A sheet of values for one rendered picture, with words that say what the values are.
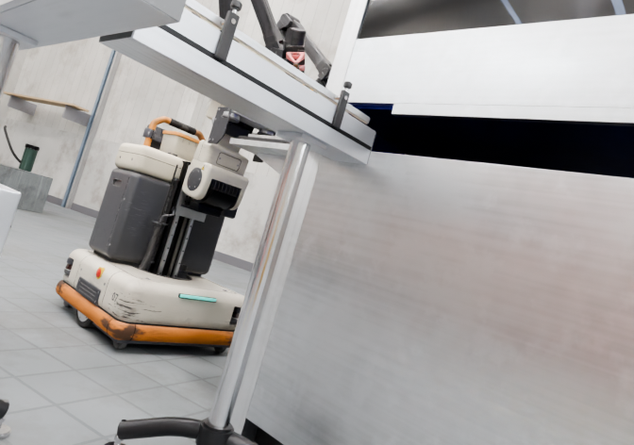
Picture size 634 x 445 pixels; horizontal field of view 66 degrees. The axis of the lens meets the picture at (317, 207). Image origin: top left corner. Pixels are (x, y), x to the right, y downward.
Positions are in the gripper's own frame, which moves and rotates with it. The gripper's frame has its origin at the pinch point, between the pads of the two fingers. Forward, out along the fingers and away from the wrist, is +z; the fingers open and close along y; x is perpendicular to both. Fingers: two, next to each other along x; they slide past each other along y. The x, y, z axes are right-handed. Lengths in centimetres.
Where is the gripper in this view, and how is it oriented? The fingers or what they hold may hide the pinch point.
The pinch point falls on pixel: (295, 65)
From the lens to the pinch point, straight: 180.4
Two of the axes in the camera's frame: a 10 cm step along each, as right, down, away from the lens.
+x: -10.0, 0.2, -0.6
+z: 0.6, 4.6, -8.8
